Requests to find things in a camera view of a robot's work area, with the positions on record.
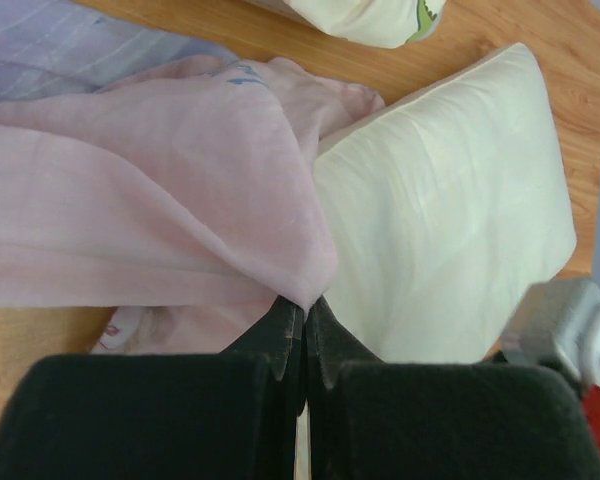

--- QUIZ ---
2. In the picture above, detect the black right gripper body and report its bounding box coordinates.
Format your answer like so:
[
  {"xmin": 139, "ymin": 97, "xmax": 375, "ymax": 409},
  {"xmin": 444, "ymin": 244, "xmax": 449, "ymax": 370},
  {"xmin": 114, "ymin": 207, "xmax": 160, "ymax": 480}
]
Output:
[{"xmin": 489, "ymin": 277, "xmax": 600, "ymax": 447}]

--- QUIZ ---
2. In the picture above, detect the cream white pillow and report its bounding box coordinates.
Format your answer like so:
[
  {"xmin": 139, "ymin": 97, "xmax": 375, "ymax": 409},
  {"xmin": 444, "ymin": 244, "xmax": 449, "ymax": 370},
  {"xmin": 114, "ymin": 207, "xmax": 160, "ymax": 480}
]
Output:
[{"xmin": 292, "ymin": 42, "xmax": 579, "ymax": 480}]

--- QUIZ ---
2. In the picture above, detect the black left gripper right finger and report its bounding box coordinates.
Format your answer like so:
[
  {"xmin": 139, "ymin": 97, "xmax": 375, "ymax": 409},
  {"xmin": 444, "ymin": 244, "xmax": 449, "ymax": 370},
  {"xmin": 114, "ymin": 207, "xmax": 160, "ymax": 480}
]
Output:
[{"xmin": 304, "ymin": 300, "xmax": 600, "ymax": 479}]

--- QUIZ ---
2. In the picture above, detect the cream floral printed cloth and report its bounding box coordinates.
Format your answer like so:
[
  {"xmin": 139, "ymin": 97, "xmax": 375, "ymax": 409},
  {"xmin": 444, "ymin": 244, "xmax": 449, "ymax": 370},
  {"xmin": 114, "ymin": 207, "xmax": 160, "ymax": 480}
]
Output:
[{"xmin": 254, "ymin": 0, "xmax": 446, "ymax": 49}]

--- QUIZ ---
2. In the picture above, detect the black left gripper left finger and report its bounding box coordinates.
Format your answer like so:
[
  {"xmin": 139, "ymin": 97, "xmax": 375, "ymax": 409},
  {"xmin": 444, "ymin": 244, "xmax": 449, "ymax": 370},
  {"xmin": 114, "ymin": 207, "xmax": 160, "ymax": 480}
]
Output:
[{"xmin": 0, "ymin": 298, "xmax": 303, "ymax": 479}]

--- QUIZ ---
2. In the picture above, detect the pink blue printed pillowcase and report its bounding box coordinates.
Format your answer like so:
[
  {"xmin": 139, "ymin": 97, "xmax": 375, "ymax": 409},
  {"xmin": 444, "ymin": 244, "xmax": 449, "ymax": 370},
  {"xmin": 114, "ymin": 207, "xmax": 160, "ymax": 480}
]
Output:
[{"xmin": 0, "ymin": 1, "xmax": 384, "ymax": 352}]

